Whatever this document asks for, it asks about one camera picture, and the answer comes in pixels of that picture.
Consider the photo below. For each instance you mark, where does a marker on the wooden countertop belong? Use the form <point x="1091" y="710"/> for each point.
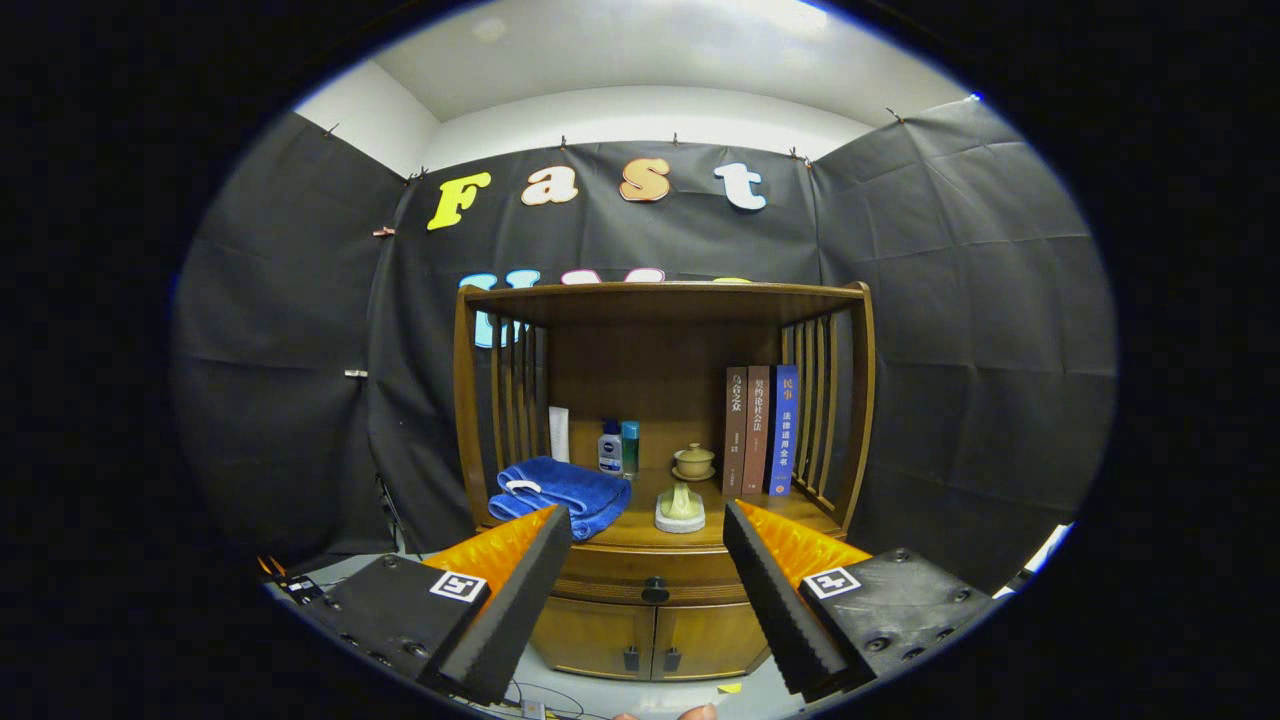
<point x="640" y="530"/>

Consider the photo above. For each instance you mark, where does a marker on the black drawer knob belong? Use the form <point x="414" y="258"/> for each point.
<point x="656" y="590"/>

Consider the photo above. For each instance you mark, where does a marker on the white bottle with blue cap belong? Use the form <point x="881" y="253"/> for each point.
<point x="610" y="452"/>

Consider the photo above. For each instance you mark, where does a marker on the black electronic box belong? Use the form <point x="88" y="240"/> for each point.
<point x="292" y="588"/>

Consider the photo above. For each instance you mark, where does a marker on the reddish brown book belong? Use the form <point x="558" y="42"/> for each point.
<point x="757" y="430"/>

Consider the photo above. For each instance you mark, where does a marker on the white tube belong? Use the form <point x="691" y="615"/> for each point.
<point x="558" y="435"/>

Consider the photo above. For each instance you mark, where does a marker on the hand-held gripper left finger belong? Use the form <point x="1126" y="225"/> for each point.
<point x="520" y="610"/>

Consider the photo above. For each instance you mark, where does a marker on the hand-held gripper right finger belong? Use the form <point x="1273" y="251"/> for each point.
<point x="780" y="610"/>

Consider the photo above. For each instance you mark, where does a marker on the wooden cabinet door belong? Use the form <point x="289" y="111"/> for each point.
<point x="715" y="640"/>
<point x="590" y="640"/>

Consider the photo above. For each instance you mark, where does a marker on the clear teal bottle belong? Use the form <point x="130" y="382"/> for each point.
<point x="630" y="450"/>

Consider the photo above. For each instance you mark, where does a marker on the dark brown book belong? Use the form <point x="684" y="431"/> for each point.
<point x="735" y="430"/>

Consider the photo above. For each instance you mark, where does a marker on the white panel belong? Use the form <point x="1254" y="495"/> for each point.
<point x="1035" y="560"/>

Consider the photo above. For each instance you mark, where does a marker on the blue book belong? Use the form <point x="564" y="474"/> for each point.
<point x="784" y="430"/>

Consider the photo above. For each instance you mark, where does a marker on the folded blue towel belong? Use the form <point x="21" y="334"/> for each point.
<point x="560" y="485"/>

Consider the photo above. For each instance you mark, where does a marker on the brown wooden cabinet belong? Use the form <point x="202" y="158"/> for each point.
<point x="650" y="370"/>

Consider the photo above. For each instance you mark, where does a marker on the beige lidded tea bowl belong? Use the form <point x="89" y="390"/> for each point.
<point x="694" y="463"/>

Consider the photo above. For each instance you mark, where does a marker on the wooden drawer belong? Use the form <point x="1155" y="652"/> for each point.
<point x="610" y="575"/>

